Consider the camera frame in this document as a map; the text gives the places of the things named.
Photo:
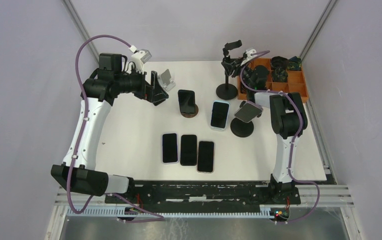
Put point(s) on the black right clamp stand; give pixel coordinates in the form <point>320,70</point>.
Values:
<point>241,129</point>

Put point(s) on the light blue case phone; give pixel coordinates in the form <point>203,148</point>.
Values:
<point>219,114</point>

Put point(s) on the purple case phone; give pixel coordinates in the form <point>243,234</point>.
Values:
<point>170,148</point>

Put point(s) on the silver folding phone stand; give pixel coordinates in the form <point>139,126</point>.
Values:
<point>166,80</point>

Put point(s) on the black phone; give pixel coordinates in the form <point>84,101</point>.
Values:
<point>188,150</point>

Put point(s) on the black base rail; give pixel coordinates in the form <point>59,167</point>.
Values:
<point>201,196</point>

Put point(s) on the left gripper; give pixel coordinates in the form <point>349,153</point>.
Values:
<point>154,92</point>

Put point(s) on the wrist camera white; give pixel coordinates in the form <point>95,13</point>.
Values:
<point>248,55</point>
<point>139,58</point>

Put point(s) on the black lens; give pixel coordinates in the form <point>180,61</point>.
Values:
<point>243,90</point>

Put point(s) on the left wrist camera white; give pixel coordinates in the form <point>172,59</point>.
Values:
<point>139,58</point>

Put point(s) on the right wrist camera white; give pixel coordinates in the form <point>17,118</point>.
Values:
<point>248,55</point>

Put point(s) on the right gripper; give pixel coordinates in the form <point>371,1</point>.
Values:
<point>233,64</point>

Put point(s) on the black tall round-base stand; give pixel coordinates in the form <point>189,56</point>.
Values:
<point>227,91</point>

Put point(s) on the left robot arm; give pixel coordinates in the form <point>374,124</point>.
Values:
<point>115,75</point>

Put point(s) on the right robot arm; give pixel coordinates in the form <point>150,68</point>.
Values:
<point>288,121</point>

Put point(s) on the orange compartment tray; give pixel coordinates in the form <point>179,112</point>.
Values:
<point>297,82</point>

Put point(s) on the white small phone stand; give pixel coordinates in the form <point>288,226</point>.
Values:
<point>217,129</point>

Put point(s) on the round wooden phone stand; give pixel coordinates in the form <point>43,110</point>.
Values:
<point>191,115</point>

